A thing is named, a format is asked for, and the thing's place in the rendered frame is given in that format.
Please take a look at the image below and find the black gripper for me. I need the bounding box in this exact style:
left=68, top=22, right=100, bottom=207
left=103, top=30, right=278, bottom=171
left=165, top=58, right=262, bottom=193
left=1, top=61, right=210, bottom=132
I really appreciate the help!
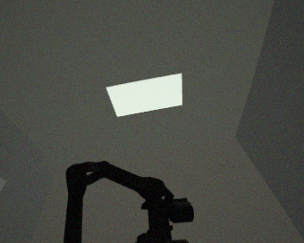
left=147, top=221, right=189, bottom=243

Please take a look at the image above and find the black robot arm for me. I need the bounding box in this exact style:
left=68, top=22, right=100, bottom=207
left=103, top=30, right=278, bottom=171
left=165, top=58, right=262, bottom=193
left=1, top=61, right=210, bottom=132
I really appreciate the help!
left=63, top=161, right=194, bottom=243

